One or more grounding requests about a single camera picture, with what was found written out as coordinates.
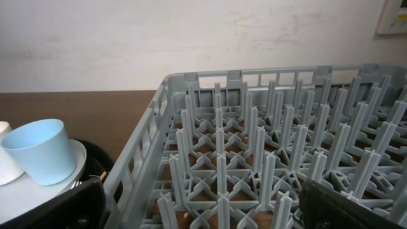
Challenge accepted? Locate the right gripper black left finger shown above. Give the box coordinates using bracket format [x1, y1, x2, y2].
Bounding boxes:
[1, 177, 106, 229]

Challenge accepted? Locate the wooden chopstick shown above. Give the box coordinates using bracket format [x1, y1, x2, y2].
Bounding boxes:
[100, 172, 107, 181]

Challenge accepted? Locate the light blue plastic cup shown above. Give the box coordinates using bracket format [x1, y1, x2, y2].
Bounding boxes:
[1, 119, 76, 186]

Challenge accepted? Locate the cream white cup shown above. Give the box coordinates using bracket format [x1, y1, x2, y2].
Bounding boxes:
[0, 121, 25, 186]

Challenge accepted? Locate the grey dishwasher rack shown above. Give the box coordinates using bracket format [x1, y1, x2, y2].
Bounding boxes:
[102, 64, 406, 228]

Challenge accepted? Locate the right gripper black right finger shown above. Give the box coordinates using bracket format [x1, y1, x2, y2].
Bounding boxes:
[300, 179, 402, 229]

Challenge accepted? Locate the wall-mounted control panel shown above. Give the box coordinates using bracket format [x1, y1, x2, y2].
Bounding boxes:
[376, 0, 406, 35]

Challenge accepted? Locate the round black tray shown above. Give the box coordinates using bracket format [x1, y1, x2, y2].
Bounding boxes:
[77, 139, 114, 181]

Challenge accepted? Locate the pale grey plate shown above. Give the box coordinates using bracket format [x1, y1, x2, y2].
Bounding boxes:
[1, 139, 86, 223]

